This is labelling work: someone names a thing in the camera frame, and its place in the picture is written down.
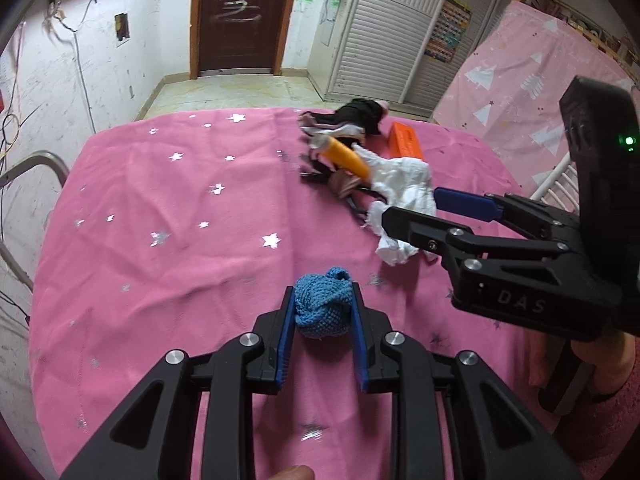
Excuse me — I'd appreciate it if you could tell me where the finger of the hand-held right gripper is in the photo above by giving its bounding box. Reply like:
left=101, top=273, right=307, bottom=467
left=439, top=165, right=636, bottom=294
left=433, top=187, right=582, bottom=242
left=381, top=205, right=582, bottom=275

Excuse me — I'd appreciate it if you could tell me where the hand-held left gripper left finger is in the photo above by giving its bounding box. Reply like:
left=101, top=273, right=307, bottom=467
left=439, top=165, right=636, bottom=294
left=60, top=286, right=296, bottom=480

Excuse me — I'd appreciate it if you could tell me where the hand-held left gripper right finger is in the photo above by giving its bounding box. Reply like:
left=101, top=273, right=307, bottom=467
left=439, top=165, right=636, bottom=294
left=350, top=282, right=583, bottom=480

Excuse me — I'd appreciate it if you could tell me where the white tissue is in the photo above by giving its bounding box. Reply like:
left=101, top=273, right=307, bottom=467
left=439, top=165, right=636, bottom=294
left=367, top=156, right=439, bottom=266

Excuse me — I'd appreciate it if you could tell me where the blue knitted sock ball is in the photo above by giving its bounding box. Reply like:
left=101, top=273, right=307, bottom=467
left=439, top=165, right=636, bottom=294
left=291, top=266, right=354, bottom=340

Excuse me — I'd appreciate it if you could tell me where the person's right forearm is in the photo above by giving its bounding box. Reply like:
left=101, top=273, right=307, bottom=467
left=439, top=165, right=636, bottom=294
left=565, top=377, right=640, bottom=465

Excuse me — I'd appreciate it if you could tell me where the person's left hand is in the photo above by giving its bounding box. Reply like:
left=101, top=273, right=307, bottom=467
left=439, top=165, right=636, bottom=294
left=270, top=465, right=316, bottom=480

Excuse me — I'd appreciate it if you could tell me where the person's right hand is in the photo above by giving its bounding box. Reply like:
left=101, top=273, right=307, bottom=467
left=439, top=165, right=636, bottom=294
left=594, top=331, right=640, bottom=398

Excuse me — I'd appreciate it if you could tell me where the white metal chair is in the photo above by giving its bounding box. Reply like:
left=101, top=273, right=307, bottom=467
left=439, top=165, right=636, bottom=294
left=529, top=152, right=582, bottom=207

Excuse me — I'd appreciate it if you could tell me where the brown small item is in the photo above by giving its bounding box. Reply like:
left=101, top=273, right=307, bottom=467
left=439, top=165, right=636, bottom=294
left=330, top=167, right=362, bottom=199

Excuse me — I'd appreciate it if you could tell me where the orange box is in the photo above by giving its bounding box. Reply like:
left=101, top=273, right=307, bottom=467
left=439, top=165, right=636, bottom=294
left=387, top=121, right=426, bottom=162

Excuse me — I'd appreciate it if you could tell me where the orange tube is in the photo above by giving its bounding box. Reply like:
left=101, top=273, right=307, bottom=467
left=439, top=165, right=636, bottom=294
left=320, top=135, right=374, bottom=182

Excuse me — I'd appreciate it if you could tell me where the black cloth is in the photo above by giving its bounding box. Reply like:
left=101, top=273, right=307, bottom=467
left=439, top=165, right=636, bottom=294
left=330, top=98, right=391, bottom=137

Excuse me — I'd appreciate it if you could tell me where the pink tree-print curtain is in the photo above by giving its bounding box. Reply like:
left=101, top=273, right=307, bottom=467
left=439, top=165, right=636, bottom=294
left=432, top=0, right=640, bottom=197

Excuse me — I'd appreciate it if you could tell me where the pale pink cloth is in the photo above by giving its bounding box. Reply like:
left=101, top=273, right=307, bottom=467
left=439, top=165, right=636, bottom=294
left=298, top=110, right=366, bottom=152

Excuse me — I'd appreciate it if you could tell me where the pink star-print tablecloth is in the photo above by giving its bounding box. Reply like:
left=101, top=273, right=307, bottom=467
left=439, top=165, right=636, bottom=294
left=27, top=106, right=567, bottom=480

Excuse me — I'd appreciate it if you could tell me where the colourful grid poster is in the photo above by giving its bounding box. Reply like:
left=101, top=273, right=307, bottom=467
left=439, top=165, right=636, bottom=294
left=424, top=0, right=474, bottom=65

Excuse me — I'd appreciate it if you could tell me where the white louvered wardrobe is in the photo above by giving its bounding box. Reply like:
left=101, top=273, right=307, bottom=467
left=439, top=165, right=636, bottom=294
left=307, top=0, right=522, bottom=112

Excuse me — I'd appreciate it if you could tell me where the dark brown door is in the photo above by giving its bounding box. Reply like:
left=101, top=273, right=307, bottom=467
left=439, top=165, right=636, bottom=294
left=189, top=0, right=305, bottom=80

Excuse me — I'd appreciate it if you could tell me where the wooden bed frame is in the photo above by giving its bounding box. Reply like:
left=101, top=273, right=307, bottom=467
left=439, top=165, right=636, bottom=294
left=549, top=0, right=640, bottom=70

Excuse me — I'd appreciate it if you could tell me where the white cable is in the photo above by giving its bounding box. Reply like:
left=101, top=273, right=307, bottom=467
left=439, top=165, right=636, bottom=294
left=49, top=0, right=99, bottom=134

